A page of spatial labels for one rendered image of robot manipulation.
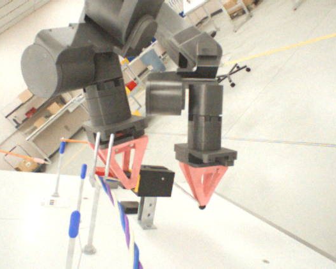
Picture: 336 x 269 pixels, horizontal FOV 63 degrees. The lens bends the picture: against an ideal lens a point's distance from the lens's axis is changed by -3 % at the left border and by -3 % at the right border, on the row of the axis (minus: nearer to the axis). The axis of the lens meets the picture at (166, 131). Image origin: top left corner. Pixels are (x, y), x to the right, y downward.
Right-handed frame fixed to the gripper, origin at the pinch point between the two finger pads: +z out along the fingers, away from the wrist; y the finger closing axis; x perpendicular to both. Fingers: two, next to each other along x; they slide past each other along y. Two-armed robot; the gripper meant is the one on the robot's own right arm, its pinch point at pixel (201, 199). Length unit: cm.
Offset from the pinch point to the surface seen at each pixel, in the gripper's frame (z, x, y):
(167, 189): -3.5, -7.8, 2.2
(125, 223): -7.7, -20.1, 19.7
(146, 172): -6.5, -11.2, 2.3
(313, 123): -1, 163, -97
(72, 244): -5.7, -23.8, 17.4
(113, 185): 1.6, -10.6, -18.1
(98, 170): -1.7, -13.6, -19.4
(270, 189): 41, 113, -89
